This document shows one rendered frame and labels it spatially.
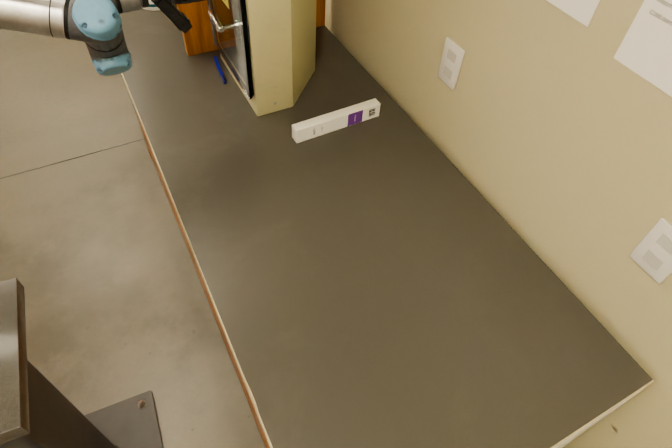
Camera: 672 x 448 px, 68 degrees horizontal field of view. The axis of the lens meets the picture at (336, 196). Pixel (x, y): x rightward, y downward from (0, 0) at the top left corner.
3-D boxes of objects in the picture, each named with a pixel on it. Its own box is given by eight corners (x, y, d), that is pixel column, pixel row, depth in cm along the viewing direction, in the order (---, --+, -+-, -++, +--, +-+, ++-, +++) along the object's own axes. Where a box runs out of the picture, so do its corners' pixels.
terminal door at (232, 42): (218, 45, 155) (197, -96, 125) (253, 101, 137) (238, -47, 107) (215, 46, 155) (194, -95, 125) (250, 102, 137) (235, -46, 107)
